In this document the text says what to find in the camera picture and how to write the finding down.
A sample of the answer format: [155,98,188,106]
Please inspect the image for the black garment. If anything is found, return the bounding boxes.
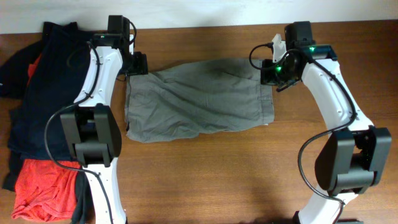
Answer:
[1,38,93,223]

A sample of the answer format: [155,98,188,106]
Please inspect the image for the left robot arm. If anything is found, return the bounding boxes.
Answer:
[59,15,148,224]

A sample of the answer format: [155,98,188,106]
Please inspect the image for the grey shorts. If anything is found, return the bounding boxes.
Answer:
[125,58,274,143]

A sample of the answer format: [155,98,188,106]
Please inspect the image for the navy blue garment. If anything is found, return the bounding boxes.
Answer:
[7,22,92,161]

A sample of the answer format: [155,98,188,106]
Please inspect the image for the red mesh garment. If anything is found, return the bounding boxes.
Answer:
[11,59,79,222]

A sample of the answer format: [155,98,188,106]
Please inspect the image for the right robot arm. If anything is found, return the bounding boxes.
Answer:
[260,21,392,224]

